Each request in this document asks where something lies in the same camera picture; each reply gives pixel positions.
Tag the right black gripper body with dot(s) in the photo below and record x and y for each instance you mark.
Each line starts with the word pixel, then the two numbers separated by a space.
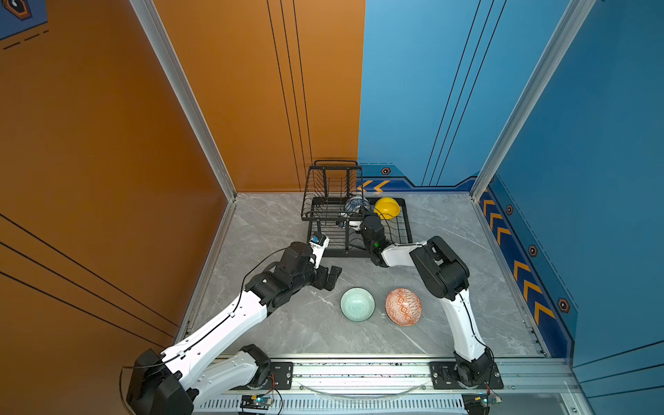
pixel 367 218

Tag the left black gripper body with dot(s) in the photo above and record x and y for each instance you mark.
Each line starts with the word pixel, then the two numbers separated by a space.
pixel 319 280

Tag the yellow bowl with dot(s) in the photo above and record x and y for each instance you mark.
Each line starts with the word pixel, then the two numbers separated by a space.
pixel 387 208

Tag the blue white floral bowl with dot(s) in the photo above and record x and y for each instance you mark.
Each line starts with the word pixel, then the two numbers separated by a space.
pixel 356 205

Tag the light green bowl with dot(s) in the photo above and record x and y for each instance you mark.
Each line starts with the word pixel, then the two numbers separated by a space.
pixel 357 304

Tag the orange patterned bowl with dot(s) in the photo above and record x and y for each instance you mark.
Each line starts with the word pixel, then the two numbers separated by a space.
pixel 403 307

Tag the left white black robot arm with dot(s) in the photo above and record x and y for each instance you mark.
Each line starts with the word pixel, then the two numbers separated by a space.
pixel 187 375

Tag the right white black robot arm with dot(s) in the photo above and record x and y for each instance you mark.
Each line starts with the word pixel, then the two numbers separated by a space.
pixel 446 277

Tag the left green circuit board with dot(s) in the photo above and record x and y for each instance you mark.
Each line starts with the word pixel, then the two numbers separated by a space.
pixel 256 404

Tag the green circuit board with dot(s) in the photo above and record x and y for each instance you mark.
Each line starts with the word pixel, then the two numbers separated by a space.
pixel 480 404
pixel 256 404

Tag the right green circuit board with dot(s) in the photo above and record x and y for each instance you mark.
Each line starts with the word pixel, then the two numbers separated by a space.
pixel 480 404

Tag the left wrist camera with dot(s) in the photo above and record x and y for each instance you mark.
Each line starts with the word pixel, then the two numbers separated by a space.
pixel 318 243

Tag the black wire dish rack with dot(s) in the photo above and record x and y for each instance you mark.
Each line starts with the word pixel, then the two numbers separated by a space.
pixel 336 199

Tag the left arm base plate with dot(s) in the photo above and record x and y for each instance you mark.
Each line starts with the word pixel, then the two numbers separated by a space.
pixel 279 375

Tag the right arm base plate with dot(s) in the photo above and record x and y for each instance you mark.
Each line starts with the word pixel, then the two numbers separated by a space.
pixel 447 375

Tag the aluminium front rail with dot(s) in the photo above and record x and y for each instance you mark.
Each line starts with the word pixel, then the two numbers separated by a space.
pixel 393 385

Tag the right aluminium corner post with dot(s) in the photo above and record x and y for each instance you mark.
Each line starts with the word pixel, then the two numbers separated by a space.
pixel 559 43

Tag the aluminium corner post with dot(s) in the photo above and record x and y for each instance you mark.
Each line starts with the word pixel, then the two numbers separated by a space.
pixel 153 27
pixel 559 43

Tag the left aluminium corner post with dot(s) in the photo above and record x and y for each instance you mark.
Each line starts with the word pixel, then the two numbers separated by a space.
pixel 153 27

